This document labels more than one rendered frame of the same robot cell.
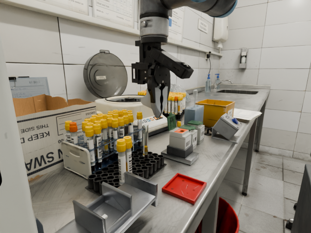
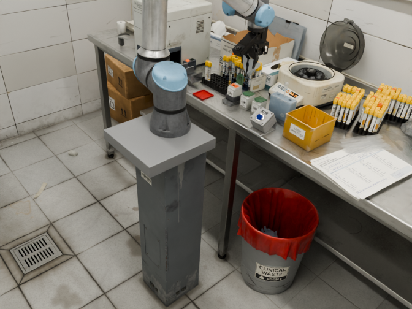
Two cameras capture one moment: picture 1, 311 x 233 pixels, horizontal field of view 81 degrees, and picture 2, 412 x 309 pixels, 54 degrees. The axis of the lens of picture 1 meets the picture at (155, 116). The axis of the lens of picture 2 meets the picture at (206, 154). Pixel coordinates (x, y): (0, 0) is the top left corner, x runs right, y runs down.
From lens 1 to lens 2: 1.86 m
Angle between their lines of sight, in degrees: 92
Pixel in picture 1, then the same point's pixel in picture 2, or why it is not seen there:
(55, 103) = (285, 47)
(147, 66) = not seen: hidden behind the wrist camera
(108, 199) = (190, 70)
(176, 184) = (206, 94)
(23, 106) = (281, 41)
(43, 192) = (215, 70)
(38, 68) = (309, 19)
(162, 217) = (189, 87)
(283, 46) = not seen: outside the picture
